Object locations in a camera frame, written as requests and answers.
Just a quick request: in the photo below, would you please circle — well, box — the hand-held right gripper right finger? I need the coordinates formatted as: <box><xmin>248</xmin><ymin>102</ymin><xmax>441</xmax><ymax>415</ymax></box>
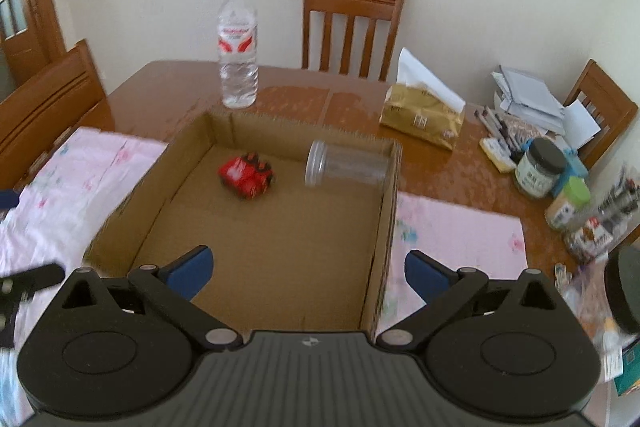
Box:
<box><xmin>375</xmin><ymin>249</ymin><xmax>571</xmax><ymax>353</ymax></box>

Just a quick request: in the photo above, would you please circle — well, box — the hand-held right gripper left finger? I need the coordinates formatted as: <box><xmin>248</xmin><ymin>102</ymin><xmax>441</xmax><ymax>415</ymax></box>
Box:
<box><xmin>50</xmin><ymin>245</ymin><xmax>246</xmax><ymax>353</ymax></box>

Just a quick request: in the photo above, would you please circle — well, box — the cardboard box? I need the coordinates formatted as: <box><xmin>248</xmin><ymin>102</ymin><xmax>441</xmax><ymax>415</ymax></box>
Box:
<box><xmin>82</xmin><ymin>111</ymin><xmax>403</xmax><ymax>338</ymax></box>

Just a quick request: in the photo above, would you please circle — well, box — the pink floral cloth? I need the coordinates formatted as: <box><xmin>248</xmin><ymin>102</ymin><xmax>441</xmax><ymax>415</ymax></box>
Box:
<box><xmin>0</xmin><ymin>127</ymin><xmax>530</xmax><ymax>423</ymax></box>

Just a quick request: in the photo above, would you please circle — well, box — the red toy block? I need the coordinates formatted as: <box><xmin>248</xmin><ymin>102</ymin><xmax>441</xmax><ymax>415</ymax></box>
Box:
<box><xmin>217</xmin><ymin>152</ymin><xmax>277</xmax><ymax>200</ymax></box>

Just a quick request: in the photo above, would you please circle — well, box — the clear plastic jar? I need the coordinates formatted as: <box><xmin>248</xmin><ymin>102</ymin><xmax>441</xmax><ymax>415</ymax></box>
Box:
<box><xmin>305</xmin><ymin>139</ymin><xmax>393</xmax><ymax>188</ymax></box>

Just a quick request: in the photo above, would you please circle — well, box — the yellow notepad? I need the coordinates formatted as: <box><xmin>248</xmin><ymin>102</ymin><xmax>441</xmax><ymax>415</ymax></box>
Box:
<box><xmin>480</xmin><ymin>137</ymin><xmax>517</xmax><ymax>172</ymax></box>

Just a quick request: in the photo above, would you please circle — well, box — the glass jar with black lid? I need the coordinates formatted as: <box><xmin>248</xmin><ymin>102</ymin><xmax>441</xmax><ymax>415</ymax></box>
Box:
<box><xmin>515</xmin><ymin>138</ymin><xmax>568</xmax><ymax>199</ymax></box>

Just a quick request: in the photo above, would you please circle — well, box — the jar with green lid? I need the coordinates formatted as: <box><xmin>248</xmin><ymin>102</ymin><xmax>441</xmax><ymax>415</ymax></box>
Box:
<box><xmin>545</xmin><ymin>177</ymin><xmax>592</xmax><ymax>230</ymax></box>

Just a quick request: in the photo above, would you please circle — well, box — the gold tissue pack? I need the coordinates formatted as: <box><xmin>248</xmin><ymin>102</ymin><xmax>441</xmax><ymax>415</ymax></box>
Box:
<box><xmin>378</xmin><ymin>48</ymin><xmax>467</xmax><ymax>151</ymax></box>

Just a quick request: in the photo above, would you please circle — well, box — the bundle of dark pens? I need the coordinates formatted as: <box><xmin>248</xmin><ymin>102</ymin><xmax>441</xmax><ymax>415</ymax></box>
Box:
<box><xmin>475</xmin><ymin>106</ymin><xmax>526</xmax><ymax>158</ymax></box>

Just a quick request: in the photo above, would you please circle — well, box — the clear plastic bag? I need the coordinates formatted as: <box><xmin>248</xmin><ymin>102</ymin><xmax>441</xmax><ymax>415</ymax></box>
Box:
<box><xmin>552</xmin><ymin>262</ymin><xmax>640</xmax><ymax>398</ymax></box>

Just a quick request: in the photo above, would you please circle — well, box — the clear cup of pens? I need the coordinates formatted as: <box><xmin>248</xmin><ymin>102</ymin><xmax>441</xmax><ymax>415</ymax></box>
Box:
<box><xmin>562</xmin><ymin>164</ymin><xmax>640</xmax><ymax>263</ymax></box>

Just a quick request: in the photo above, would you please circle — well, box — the blue container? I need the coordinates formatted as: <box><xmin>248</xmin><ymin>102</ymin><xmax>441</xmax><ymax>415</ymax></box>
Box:
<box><xmin>550</xmin><ymin>148</ymin><xmax>590</xmax><ymax>198</ymax></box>

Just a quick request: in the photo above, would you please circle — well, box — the clear water bottle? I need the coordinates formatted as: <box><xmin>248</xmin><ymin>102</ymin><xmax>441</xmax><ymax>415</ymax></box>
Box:
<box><xmin>217</xmin><ymin>0</ymin><xmax>259</xmax><ymax>109</ymax></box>

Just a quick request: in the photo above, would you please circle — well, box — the stack of papers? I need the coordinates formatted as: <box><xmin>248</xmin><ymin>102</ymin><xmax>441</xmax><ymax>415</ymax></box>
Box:
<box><xmin>491</xmin><ymin>65</ymin><xmax>602</xmax><ymax>150</ymax></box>

